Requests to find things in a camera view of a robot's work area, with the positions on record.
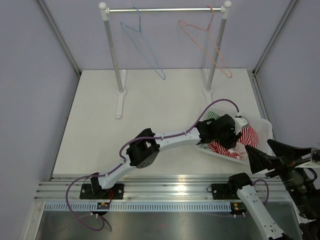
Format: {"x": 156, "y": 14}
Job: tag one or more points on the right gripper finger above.
{"x": 260, "y": 161}
{"x": 285, "y": 150}

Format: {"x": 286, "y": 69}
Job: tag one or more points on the white and silver clothes rack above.
{"x": 121, "y": 75}

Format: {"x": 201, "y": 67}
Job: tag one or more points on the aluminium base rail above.
{"x": 160, "y": 188}

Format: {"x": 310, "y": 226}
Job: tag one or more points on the green striped tank top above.
{"x": 211, "y": 115}

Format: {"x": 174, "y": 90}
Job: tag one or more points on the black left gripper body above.
{"x": 227, "y": 138}

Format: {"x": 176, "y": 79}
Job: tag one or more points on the white plastic basket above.
{"x": 261, "y": 130}

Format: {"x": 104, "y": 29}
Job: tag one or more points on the white slotted cable duct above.
{"x": 141, "y": 206}

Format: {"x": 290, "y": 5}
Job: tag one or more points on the pink wire hanger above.
{"x": 208, "y": 44}

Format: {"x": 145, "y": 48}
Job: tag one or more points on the red striped tank top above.
{"x": 248, "y": 137}

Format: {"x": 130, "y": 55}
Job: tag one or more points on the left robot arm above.
{"x": 142, "y": 151}

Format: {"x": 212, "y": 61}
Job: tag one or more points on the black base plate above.
{"x": 88, "y": 192}
{"x": 219, "y": 191}

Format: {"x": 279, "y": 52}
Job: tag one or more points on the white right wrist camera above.
{"x": 312, "y": 160}

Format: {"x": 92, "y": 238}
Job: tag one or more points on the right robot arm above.
{"x": 302, "y": 194}

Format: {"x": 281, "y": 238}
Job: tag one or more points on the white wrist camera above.
{"x": 240, "y": 122}
{"x": 312, "y": 160}

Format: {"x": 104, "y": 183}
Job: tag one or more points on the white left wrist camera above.
{"x": 240, "y": 122}

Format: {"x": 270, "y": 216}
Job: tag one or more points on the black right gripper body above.
{"x": 298, "y": 180}

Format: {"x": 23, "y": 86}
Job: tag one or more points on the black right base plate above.
{"x": 219, "y": 191}

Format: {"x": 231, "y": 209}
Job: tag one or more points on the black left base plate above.
{"x": 88, "y": 192}

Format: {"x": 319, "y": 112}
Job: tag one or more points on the blue wire hanger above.
{"x": 142, "y": 45}

